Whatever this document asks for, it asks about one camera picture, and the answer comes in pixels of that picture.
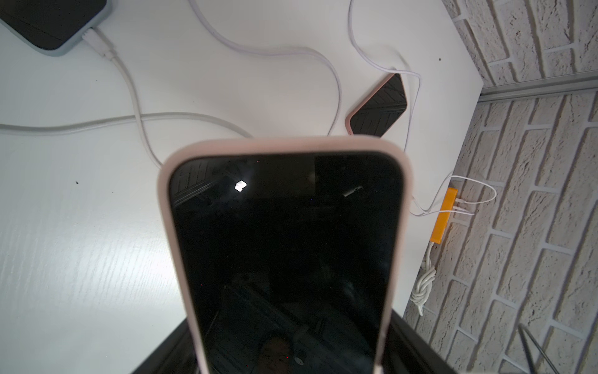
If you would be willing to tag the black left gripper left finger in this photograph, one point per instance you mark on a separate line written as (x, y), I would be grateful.
(175, 354)

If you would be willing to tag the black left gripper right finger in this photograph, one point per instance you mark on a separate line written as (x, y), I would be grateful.
(406, 352)

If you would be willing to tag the phone with light pink case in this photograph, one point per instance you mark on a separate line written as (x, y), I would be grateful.
(287, 250)

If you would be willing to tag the phone with grey-blue case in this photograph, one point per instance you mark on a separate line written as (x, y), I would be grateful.
(53, 27)

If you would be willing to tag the phone with salmon pink case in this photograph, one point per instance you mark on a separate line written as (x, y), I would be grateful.
(379, 111)

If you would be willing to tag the orange power strip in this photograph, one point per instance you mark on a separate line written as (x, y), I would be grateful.
(444, 215)

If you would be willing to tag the aluminium corner post right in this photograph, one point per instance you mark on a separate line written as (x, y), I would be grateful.
(559, 85)

